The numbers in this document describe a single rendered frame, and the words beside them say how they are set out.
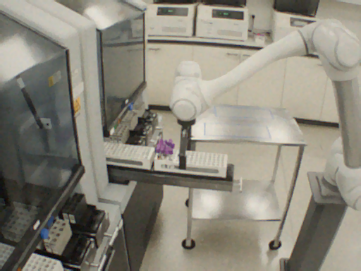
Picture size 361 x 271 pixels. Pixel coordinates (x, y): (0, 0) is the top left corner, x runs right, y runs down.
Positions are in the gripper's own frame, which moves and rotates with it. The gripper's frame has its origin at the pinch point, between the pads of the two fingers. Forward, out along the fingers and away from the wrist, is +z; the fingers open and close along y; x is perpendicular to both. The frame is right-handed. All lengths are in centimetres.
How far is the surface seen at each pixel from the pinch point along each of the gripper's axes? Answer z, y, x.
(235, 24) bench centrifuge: -23, 230, -19
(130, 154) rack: -0.3, -2.8, 23.1
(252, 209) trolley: 58, 39, -38
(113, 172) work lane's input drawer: 7.3, -6.7, 30.2
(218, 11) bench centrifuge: -35, 235, 0
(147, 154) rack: -0.2, -1.0, 15.8
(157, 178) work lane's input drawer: 7.0, -6.7, 10.3
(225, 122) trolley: 3.8, 45.6, -15.5
